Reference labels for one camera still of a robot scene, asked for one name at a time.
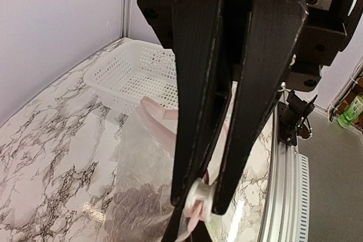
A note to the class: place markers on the white plastic basket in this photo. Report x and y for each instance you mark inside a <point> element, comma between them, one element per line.
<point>131,70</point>

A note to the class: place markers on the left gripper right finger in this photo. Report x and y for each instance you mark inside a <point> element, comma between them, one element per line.
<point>200,233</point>

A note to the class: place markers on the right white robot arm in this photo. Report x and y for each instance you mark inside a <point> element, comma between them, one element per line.
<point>292,120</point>

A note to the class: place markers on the right aluminium frame post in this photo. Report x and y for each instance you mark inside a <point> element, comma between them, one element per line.
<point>124,18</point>

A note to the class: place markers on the green plastic bottle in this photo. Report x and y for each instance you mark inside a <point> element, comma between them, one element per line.
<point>352,113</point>

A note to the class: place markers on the front aluminium rail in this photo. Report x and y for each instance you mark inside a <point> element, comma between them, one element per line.
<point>287,205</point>

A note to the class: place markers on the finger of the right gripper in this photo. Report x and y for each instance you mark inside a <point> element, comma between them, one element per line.
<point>272,31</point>
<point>204,89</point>

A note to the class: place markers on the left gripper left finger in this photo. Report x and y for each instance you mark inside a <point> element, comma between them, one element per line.
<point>172,231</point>

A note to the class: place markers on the clear zip top bag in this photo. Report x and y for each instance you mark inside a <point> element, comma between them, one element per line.
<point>141,209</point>

